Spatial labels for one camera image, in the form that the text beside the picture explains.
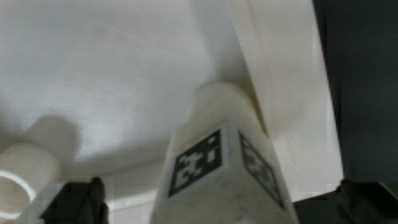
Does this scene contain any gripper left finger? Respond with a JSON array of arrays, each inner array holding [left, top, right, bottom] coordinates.
[[40, 177, 109, 224]]

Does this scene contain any white square tabletop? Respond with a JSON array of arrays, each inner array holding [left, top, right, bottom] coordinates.
[[0, 0, 343, 224]]

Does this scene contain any white leg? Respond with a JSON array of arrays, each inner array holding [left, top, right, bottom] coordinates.
[[150, 82, 299, 224]]

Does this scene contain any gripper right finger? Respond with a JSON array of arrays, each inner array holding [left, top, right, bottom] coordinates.
[[294, 179, 398, 224]]

